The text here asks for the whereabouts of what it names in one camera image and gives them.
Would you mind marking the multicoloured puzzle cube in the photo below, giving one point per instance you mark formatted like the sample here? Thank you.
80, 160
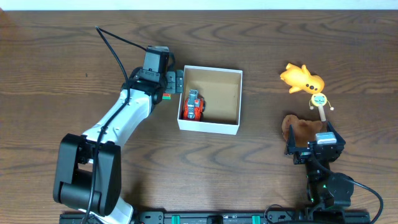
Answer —
166, 96

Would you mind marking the white cardboard box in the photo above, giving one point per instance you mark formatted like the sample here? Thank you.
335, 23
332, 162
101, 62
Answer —
221, 90

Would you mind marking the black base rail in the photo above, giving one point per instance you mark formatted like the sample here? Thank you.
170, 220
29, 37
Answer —
272, 216

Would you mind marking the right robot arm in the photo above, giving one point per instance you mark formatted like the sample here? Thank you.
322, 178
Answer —
329, 192

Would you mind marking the wooden cat rattle drum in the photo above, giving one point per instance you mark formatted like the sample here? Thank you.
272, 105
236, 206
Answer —
319, 100

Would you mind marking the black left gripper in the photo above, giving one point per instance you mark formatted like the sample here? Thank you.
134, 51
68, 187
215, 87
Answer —
171, 82

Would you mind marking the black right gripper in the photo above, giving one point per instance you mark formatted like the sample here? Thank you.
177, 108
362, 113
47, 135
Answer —
303, 154

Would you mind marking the red toy truck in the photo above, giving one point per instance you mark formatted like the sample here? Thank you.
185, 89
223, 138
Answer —
194, 106

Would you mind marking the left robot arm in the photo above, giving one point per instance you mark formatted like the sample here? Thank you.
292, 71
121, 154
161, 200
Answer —
88, 172

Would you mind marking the brown plush toy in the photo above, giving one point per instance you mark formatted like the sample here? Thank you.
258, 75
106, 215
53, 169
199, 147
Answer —
304, 130

